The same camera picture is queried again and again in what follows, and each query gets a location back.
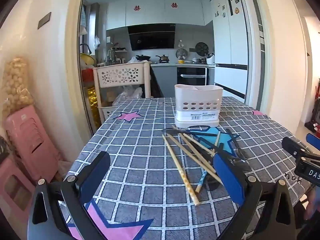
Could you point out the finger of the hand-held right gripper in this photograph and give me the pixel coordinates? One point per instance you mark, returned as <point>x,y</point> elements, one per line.
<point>292,146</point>
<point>313,140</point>

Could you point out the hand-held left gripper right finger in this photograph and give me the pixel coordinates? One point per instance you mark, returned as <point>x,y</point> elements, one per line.
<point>228,177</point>

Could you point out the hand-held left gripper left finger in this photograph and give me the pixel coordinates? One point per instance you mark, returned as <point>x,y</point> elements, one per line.
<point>96,177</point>

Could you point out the black spoon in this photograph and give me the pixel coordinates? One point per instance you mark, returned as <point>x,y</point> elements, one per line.
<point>170,131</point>
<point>241,155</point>

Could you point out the white plastic utensil holder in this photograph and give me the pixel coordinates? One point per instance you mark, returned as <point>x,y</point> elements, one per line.
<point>197,95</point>

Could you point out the red and black clutter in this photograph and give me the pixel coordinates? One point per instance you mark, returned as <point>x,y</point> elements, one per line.
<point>317,110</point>

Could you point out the grey checked star tablecloth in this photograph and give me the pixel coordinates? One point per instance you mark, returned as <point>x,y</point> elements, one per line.
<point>140,165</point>

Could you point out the gold foil bundle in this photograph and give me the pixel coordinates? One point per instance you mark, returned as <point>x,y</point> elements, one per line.
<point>94,105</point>

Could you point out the pink plastic stool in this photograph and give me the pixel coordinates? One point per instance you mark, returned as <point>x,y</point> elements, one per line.
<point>10,180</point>
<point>30,135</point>

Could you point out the clear plastic bags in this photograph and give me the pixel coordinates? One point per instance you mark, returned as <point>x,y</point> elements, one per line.
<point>130,96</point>

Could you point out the red container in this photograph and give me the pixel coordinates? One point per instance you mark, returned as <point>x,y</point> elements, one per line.
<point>87,76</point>

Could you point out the black built-in oven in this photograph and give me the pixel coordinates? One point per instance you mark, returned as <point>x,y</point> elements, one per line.
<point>191,76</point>

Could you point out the striped sliding door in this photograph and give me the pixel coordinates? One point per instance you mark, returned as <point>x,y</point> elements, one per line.
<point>261,42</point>

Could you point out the black hanging garment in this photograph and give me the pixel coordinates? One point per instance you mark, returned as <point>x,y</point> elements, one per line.
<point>156,85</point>

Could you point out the white plastic storage trolley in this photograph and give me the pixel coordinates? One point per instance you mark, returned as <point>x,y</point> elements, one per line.
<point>120,66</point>

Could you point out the grey kitchen counter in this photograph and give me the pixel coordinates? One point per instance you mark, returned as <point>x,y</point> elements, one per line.
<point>165,80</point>

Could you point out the white rice cooker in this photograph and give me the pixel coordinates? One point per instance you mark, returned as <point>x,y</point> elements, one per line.
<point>210,60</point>

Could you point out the white refrigerator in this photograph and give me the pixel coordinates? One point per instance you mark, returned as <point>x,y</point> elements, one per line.
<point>230,42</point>

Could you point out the bag of puffed snacks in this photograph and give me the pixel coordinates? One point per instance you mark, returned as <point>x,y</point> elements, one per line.
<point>16,85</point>

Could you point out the white plastic bag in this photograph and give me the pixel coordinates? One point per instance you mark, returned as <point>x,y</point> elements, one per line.
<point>132,60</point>

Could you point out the metal dish rack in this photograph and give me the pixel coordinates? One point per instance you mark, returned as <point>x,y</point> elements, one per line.
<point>116,55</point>

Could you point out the yellow bowl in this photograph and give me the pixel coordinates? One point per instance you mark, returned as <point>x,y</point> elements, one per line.
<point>181,61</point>

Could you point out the black wok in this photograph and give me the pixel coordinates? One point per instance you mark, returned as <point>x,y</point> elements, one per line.
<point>143,57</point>

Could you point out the round metal steamer rack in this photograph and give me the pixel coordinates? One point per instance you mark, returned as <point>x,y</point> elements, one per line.
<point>181,54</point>

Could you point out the round black hanging pan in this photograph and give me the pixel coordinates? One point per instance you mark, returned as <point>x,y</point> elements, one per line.
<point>201,48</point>

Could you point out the curved kitchen faucet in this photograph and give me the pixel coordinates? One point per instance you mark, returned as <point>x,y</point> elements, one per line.
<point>85,44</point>

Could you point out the metal cooking pot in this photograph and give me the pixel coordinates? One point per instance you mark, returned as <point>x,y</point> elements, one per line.
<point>163,59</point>

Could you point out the group of fridge magnets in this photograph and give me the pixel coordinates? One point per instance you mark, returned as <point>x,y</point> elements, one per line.
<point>236,11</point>

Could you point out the black range hood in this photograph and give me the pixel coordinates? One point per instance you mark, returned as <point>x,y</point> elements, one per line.
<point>152,37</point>

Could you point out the red paper decoration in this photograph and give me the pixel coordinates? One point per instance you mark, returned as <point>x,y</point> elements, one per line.
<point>174,5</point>
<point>136,8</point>

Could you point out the grey wall plate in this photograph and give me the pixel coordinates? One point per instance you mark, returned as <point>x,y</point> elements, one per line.
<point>44,20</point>

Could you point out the white wall cabinets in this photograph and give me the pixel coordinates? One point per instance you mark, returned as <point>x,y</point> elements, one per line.
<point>155,12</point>

